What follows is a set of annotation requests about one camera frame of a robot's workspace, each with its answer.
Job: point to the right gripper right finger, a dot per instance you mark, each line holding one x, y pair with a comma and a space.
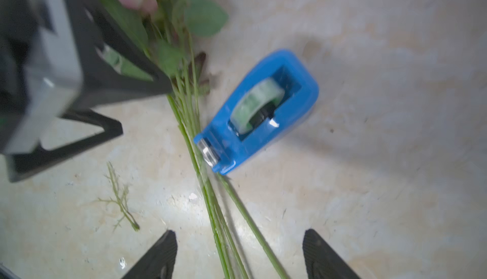
321, 261

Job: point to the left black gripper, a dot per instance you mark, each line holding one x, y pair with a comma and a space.
43, 72

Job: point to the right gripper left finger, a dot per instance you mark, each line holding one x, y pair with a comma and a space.
159, 261

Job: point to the artificial flower bouquet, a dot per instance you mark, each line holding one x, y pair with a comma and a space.
164, 30

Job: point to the blue tape dispenser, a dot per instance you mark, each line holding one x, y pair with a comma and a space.
272, 98

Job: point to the small broken green twig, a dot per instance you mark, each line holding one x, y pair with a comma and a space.
120, 199

